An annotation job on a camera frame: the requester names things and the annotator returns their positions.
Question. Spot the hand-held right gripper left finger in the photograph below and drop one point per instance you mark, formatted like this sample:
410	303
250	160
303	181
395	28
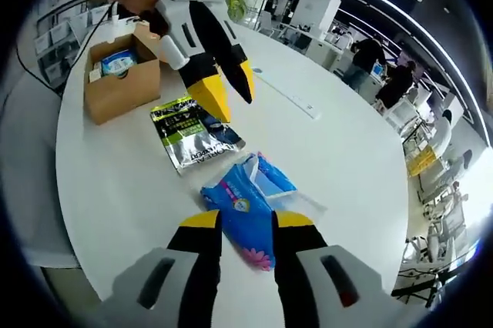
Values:
200	251

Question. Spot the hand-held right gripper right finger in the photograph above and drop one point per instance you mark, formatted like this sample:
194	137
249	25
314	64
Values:
296	255

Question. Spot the blue soft tissue packet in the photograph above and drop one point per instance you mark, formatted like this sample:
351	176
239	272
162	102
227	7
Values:
239	197

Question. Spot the pale blue white packet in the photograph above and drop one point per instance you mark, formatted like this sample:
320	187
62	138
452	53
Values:
119	64

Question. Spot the silver black green soft pouch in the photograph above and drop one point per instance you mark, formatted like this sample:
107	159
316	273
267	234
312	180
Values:
185	131

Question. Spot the brown cardboard shoe box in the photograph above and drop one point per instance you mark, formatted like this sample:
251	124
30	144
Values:
115	101

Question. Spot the group of white office chairs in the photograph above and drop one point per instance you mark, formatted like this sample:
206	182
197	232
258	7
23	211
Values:
443	228

